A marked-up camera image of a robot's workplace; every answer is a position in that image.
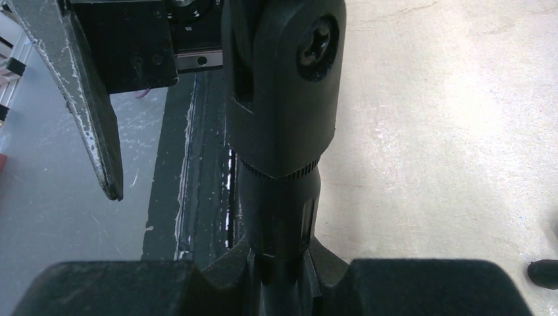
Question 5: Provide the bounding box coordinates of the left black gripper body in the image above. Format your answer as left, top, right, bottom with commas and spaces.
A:
65, 0, 224, 94

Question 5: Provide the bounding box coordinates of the light blue music stand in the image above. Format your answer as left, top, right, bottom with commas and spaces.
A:
527, 259, 557, 290

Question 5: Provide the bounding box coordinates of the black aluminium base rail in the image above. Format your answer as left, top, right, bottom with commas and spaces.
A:
141, 70, 240, 268

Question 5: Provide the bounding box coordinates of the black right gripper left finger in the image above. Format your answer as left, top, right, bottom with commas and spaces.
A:
13, 261, 246, 315

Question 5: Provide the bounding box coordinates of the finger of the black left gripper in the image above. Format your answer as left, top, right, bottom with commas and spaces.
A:
7, 1, 124, 201

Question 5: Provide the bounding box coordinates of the black round-base microphone stand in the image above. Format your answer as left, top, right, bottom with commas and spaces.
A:
221, 1, 346, 315

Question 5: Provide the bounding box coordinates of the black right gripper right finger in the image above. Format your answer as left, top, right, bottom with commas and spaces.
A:
309, 238, 532, 315

